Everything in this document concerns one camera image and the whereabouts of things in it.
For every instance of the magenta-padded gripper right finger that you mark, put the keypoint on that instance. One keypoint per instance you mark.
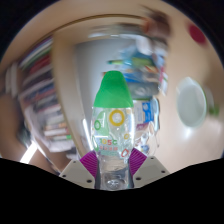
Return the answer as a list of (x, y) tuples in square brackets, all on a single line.
[(151, 170)]

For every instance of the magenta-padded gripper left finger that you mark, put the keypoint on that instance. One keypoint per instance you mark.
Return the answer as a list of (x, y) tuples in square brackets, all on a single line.
[(78, 173)]

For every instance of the clear bottle with green cap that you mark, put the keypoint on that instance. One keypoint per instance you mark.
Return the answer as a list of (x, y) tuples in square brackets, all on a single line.
[(113, 95)]

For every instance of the white under-shelf light strip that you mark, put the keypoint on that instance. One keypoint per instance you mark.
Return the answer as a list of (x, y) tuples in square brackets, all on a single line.
[(28, 152)]

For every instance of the white and blue box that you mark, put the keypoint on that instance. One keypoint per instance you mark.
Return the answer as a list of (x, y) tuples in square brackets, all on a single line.
[(148, 112)]

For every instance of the wooden shelf unit with books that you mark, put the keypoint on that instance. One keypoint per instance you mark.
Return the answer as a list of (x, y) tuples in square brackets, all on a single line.
[(43, 100)]

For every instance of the flat round red coaster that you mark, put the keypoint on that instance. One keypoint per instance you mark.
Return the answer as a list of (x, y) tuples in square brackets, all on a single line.
[(197, 33)]

